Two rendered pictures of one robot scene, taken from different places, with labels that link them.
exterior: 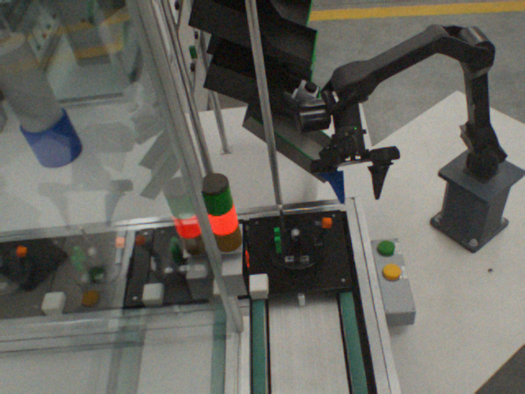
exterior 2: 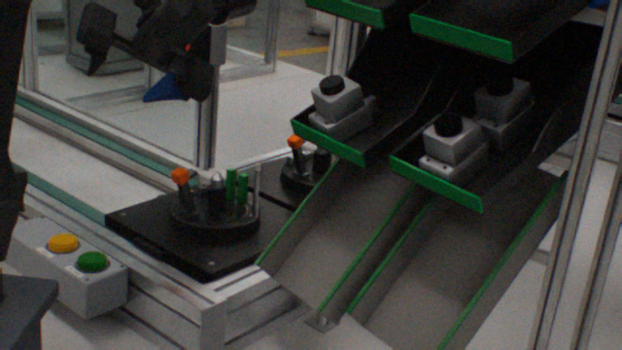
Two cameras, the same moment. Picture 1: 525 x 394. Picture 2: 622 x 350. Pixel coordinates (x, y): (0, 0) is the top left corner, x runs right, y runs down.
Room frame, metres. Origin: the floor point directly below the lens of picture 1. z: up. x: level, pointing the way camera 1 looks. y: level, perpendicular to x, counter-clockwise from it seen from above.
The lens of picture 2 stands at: (1.51, -0.92, 1.51)
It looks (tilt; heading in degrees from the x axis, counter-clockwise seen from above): 22 degrees down; 122
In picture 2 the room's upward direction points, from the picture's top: 6 degrees clockwise
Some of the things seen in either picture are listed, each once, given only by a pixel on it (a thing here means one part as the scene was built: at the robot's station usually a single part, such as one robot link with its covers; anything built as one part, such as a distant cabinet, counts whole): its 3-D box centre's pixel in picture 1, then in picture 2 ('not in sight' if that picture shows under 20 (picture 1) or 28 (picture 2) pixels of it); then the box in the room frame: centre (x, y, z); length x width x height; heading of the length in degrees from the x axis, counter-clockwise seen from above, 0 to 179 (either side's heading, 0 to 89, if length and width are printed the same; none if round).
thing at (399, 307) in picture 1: (390, 280); (63, 263); (0.70, -0.27, 0.93); 0.21 x 0.07 x 0.06; 174
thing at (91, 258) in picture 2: (386, 249); (92, 263); (0.77, -0.28, 0.96); 0.04 x 0.04 x 0.02
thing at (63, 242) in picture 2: (391, 272); (63, 245); (0.70, -0.27, 0.96); 0.04 x 0.04 x 0.02
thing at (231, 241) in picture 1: (226, 233); not in sight; (0.63, 0.07, 1.28); 0.05 x 0.05 x 0.05
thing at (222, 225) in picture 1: (221, 215); not in sight; (0.63, 0.07, 1.33); 0.05 x 0.05 x 0.05
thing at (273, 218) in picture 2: (298, 252); (214, 225); (0.81, -0.06, 0.96); 0.24 x 0.24 x 0.02; 84
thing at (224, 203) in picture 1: (216, 195); not in sight; (0.63, 0.07, 1.38); 0.05 x 0.05 x 0.05
